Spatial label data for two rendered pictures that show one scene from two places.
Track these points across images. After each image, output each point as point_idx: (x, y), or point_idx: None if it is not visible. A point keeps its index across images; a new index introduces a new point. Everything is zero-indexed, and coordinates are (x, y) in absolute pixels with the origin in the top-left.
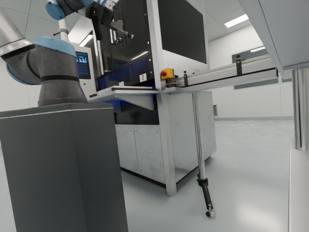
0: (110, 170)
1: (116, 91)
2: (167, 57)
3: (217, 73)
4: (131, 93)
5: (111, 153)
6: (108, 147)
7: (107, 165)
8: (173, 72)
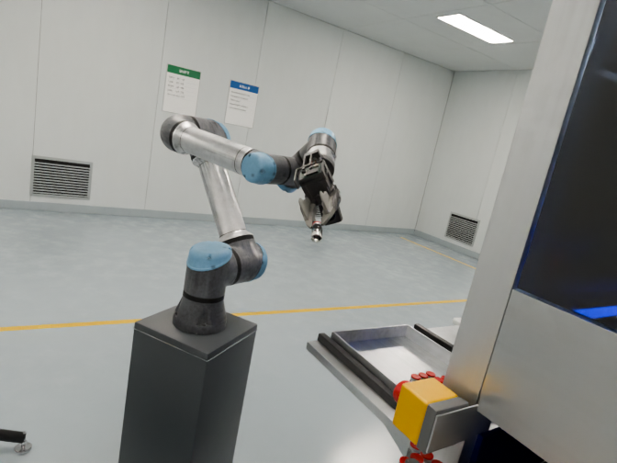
0: (167, 427)
1: (307, 344)
2: (535, 341)
3: None
4: (332, 374)
5: (176, 412)
6: (173, 400)
7: (164, 417)
8: (427, 425)
